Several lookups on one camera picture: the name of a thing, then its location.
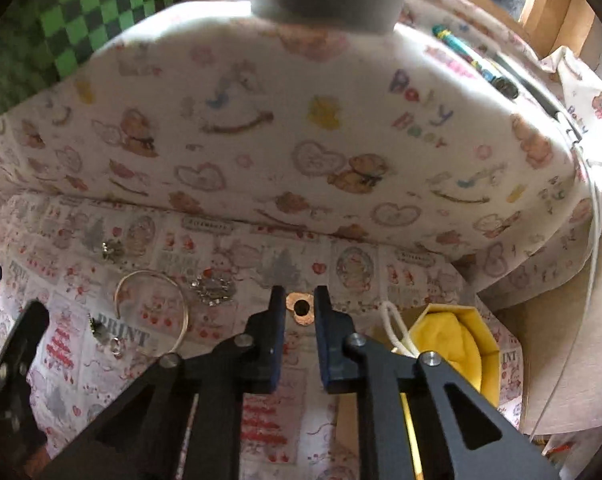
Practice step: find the silver bangle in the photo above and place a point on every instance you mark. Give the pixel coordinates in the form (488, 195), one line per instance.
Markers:
(186, 312)

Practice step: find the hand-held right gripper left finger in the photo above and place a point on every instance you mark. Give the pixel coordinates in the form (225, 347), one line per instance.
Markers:
(278, 345)

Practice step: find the grey wood grain panel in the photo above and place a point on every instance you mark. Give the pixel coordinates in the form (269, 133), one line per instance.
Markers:
(556, 335)

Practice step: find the yellow plush cloth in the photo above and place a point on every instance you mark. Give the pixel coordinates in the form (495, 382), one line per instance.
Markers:
(451, 340)

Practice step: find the silver flower earring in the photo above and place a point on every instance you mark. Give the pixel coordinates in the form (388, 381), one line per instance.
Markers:
(111, 251)

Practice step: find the green checkered tissue box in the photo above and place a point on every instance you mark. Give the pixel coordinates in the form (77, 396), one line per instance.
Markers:
(81, 25)

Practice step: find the silver drop earring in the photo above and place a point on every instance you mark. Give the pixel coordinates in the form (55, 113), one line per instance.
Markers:
(100, 331)

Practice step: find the silver power bank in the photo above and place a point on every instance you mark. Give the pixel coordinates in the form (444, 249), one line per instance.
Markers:
(531, 89)

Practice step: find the strawberry print bedsheet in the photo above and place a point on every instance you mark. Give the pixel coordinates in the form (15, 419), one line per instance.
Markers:
(81, 400)

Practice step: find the bear print cushion cover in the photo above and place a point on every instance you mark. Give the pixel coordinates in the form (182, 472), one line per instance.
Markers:
(281, 160)

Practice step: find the small bear print cloth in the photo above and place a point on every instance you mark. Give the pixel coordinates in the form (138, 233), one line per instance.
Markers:
(588, 95)

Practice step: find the wooden window frame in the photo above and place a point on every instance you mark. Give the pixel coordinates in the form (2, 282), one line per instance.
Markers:
(551, 0)

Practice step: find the rhinestone silver earring cluster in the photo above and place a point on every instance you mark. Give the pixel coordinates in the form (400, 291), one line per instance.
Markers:
(208, 292)

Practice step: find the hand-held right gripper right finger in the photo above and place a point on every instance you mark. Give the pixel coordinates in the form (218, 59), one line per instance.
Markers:
(322, 345)

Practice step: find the colourful lighter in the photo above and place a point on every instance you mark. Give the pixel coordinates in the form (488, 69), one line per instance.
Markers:
(473, 62)

